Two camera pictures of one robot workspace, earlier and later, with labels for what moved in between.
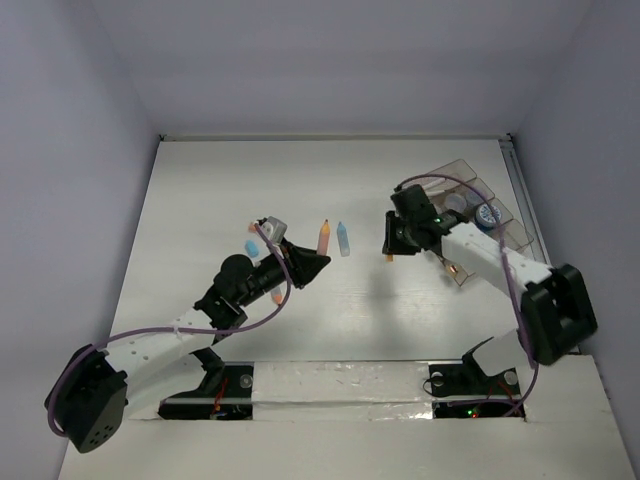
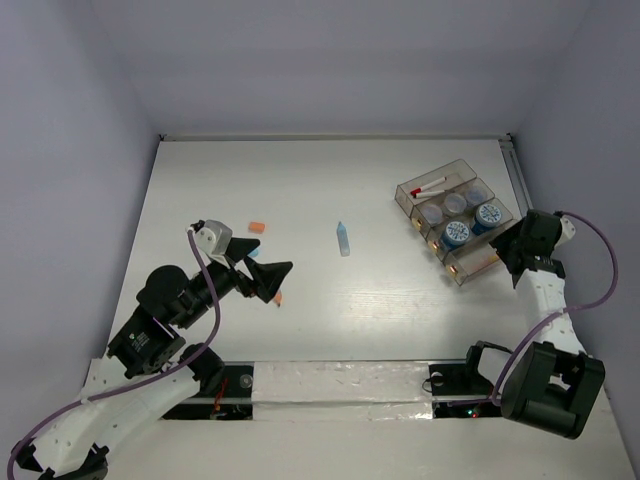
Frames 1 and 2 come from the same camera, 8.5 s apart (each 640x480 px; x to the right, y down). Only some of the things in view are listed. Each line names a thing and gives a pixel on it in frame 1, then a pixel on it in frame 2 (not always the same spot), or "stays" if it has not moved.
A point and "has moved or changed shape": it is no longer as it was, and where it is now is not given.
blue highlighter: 342,236 stays
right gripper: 392,246 -> 502,241
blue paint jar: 484,218 stays
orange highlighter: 324,239 has moved or changed shape
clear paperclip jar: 455,201 stays
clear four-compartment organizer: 454,186 stays
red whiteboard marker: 441,187 has moved or changed shape
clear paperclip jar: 473,199 stays
